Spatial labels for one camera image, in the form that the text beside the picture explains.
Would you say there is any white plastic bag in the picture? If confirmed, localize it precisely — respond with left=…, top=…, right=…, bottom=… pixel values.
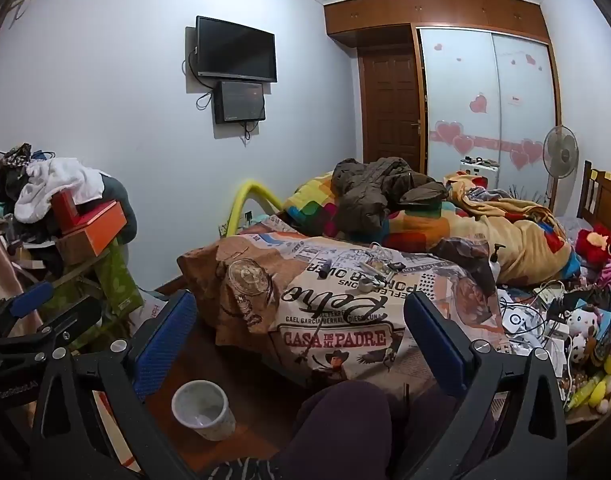
left=130, top=287, right=173, bottom=331

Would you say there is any colourful checked blanket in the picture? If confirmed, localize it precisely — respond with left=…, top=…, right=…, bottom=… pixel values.
left=280, top=172, right=456, bottom=251

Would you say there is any beige patterned blanket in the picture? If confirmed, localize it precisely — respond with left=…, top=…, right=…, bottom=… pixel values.
left=443, top=172, right=581, bottom=286

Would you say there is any group of pink heart stickers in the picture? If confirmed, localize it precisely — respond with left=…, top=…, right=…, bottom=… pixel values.
left=428, top=42, right=546, bottom=171

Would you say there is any small black monitor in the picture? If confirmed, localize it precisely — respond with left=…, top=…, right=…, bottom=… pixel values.
left=212, top=81, right=267, bottom=124

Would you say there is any wooden bed headboard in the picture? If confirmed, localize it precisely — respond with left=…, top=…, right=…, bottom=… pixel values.
left=578, top=160, right=611, bottom=231

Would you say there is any brown padded jacket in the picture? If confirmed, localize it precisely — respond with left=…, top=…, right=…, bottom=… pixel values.
left=330, top=156, right=450, bottom=241

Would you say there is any orange box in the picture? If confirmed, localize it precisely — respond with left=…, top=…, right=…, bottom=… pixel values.
left=58, top=200, right=127, bottom=256

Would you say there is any white round device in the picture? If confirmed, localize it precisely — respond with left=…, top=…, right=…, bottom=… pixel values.
left=501, top=305, right=529, bottom=333

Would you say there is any person's leg in dark trousers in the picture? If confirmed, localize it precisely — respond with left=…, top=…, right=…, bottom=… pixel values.
left=275, top=380, right=491, bottom=480

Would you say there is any white earphone cable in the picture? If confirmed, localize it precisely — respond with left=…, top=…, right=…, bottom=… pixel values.
left=358, top=259, right=393, bottom=283

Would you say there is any grey garment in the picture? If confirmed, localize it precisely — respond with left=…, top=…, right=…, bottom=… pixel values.
left=102, top=175, right=137, bottom=241

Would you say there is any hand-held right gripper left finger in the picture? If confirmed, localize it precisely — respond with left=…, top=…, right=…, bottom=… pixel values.
left=32, top=290, right=198, bottom=480

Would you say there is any white plush toy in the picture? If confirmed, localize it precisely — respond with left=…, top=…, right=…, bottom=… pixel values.
left=565, top=305, right=605, bottom=362

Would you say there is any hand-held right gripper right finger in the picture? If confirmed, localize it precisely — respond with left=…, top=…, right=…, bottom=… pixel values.
left=403, top=290, right=569, bottom=480

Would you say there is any wooden overhead cabinet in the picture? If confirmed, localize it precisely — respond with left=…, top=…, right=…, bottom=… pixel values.
left=324, top=0, right=551, bottom=48

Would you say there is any pile of dark clothes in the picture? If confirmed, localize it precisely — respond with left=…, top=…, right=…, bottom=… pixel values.
left=0, top=142, right=36, bottom=211

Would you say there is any small white cabinet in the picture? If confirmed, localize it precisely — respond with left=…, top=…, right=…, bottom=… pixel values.
left=459, top=157, right=501, bottom=186

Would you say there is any yellow foam tube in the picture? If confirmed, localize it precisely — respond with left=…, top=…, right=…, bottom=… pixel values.
left=224, top=181, right=286, bottom=236

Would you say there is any red box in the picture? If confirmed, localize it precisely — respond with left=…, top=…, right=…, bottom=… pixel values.
left=50, top=189, right=81, bottom=233

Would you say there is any brown wooden door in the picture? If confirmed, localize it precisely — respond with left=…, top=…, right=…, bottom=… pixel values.
left=358, top=50, right=426, bottom=173

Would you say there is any black flat television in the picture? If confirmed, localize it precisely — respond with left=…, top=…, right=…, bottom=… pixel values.
left=195, top=16, right=277, bottom=83

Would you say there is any yellow plush toy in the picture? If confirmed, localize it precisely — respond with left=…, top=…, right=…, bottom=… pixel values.
left=565, top=355, right=611, bottom=411

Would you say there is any red plush toy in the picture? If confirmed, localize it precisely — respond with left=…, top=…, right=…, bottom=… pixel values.
left=575, top=224, right=611, bottom=267

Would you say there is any newspaper print bedspread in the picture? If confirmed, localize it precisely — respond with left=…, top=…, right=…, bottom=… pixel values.
left=178, top=215, right=506, bottom=401

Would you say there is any white sliding wardrobe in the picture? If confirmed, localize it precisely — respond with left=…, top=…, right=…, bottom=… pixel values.
left=416, top=25, right=561, bottom=201

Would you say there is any green patterned bag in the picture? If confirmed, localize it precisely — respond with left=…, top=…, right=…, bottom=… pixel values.
left=38, top=240, right=145, bottom=331

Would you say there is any white cloth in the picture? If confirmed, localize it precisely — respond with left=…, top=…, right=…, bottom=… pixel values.
left=14, top=157, right=106, bottom=223

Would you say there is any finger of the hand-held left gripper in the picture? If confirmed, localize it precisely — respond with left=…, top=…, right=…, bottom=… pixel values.
left=0, top=282, right=54, bottom=333
left=0, top=297, right=107, bottom=361

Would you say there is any white standing fan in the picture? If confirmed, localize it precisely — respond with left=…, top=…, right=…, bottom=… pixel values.
left=541, top=125, right=580, bottom=211

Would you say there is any white power strip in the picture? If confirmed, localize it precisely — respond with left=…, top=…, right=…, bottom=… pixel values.
left=533, top=280, right=566, bottom=306

